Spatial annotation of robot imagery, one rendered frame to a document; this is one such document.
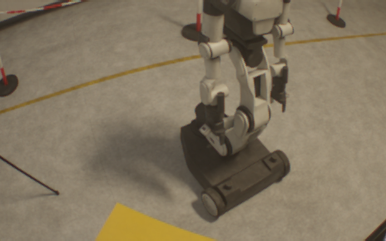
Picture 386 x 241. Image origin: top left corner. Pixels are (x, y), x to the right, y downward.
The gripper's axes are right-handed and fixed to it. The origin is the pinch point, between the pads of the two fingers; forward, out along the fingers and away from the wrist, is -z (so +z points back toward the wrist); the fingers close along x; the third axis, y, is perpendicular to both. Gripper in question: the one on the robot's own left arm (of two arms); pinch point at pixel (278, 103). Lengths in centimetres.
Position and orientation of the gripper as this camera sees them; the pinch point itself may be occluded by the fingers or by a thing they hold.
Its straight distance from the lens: 214.2
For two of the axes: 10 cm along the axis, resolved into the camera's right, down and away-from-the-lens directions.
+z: -0.7, -8.0, -6.0
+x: 5.3, 4.8, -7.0
